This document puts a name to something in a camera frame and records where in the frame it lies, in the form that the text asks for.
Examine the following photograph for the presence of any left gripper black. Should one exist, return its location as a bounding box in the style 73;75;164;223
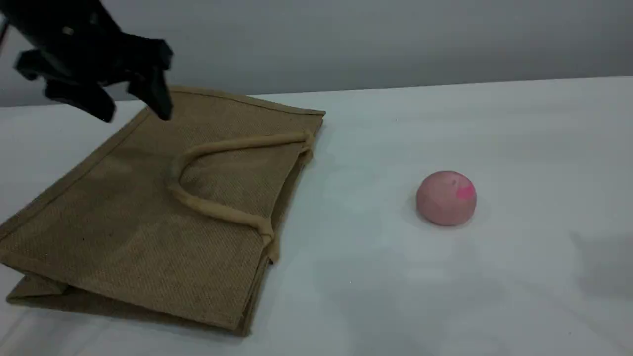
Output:
0;0;175;123

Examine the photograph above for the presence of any pink peach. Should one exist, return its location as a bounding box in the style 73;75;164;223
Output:
415;170;478;227

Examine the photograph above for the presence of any brown jute tote bag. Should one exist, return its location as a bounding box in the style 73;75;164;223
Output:
0;85;327;338

